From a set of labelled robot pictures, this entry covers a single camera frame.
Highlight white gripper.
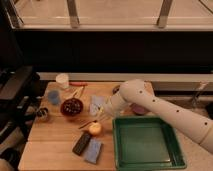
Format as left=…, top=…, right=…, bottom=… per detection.
left=97, top=93, right=128, bottom=122

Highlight silver metal fork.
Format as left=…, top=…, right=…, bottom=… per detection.
left=78, top=120, right=98, bottom=129

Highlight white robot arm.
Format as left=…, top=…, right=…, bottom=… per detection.
left=100, top=79, right=213, bottom=154

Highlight green plastic tray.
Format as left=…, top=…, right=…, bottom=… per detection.
left=112, top=116, right=187, bottom=171

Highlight crumpled white blue cloth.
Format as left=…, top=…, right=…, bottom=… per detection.
left=89, top=95, right=105, bottom=116

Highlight yellow round fruit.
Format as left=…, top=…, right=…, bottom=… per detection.
left=88, top=122, right=102, bottom=136

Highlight small dark metal clip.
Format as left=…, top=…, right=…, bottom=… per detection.
left=112, top=85, right=120, bottom=94

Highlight wooden chopsticks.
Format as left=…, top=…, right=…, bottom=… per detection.
left=71, top=86, right=85, bottom=98

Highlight dark red bowl with food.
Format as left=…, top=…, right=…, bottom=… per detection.
left=60, top=98, right=83, bottom=116

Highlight black rectangular block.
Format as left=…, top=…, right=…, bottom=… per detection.
left=72, top=131, right=92, bottom=155

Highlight purple bowl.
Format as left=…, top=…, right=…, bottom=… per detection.
left=131, top=104, right=148, bottom=115

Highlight blue sponge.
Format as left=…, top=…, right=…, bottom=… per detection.
left=84, top=138, right=102, bottom=164

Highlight red marker pen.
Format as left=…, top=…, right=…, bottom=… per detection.
left=69, top=82, right=88, bottom=86

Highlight blue plastic cup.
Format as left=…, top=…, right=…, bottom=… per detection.
left=47, top=90, right=60, bottom=105

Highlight white paper cup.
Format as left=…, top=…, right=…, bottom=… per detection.
left=56, top=73, right=69, bottom=89

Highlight small dark patterned cup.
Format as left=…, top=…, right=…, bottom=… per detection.
left=36, top=107, right=49, bottom=122

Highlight black chair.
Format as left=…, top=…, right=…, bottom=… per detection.
left=0, top=66, right=40, bottom=154

